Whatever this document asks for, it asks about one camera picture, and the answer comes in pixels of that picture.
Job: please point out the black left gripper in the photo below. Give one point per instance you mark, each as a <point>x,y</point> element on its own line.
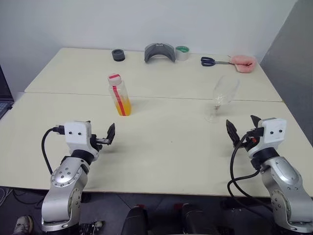
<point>95,144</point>

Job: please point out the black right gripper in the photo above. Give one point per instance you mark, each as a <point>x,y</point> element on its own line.
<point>250,138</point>

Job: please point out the orange juice bottle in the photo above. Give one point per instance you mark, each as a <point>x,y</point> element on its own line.
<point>121,100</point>

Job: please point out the clear wine glass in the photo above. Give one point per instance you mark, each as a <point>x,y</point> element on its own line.
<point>223,93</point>

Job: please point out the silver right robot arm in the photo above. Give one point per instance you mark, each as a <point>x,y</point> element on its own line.
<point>286,186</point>

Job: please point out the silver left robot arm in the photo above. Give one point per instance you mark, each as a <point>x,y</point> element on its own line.
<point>63,181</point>

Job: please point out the white bottle cap red stripe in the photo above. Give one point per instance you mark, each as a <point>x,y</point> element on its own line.
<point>114,78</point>

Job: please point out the pink fluffy cloth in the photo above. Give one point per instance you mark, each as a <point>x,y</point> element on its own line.
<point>244,64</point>

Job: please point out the white tape roll green core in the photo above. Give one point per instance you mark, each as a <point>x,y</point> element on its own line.
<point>182,54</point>

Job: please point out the dark rounded shape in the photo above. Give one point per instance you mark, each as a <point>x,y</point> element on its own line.
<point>137,220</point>
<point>194,219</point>

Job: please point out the dark laptop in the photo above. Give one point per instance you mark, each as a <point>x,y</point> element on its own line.
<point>3,98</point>

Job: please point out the black floor device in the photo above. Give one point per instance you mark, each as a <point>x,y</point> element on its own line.
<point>89,227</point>

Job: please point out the grey worn shoe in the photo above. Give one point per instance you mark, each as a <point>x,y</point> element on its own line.
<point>23,224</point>

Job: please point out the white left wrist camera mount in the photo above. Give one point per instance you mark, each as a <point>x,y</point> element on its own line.
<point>77,134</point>

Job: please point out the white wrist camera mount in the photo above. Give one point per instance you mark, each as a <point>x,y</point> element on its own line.
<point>274,132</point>
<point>77,134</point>

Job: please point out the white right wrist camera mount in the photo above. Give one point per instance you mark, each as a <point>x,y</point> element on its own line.
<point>274,132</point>

